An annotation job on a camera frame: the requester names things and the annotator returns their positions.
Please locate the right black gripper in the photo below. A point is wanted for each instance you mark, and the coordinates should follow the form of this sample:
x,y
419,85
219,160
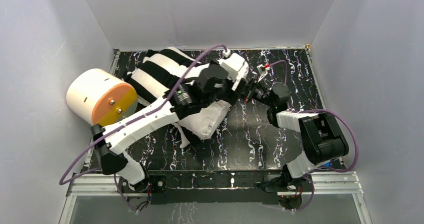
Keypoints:
x,y
247,93

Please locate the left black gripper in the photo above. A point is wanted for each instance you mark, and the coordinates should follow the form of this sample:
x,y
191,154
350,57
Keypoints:
x,y
230,86

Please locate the white pillow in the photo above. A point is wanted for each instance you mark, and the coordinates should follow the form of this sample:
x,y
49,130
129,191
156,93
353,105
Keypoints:
x,y
203,124

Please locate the black white striped pillowcase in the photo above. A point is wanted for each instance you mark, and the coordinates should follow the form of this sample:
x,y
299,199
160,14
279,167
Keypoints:
x,y
160,71

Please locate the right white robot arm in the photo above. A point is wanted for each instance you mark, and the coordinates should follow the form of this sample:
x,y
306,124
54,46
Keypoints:
x,y
321,137

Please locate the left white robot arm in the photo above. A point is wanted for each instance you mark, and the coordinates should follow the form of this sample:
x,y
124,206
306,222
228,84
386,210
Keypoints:
x,y
112,140

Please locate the white orange cylinder roll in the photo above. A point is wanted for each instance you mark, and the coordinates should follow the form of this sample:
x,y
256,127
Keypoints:
x,y
98,97

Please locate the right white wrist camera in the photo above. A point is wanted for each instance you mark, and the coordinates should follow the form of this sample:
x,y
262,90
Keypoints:
x,y
263,69

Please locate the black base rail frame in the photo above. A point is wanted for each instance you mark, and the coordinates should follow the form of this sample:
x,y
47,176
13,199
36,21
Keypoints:
x,y
273,187

